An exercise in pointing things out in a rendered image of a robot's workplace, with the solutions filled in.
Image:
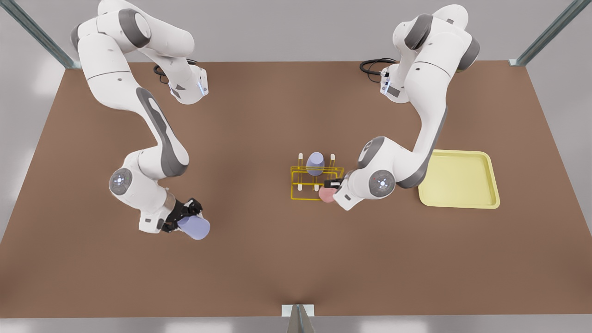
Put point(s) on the pink cup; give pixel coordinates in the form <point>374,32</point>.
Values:
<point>326,195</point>

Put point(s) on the lavender cup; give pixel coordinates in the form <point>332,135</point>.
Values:
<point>194,227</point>
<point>315,163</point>

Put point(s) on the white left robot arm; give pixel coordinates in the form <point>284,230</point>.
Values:
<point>416,115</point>

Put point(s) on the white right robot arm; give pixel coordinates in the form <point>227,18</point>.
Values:
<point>157,134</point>

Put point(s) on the pale yellow tray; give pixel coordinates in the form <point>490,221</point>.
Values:
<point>459,179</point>

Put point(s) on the silver frame post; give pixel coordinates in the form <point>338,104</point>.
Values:
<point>548,32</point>
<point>34,30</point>
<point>298,319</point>

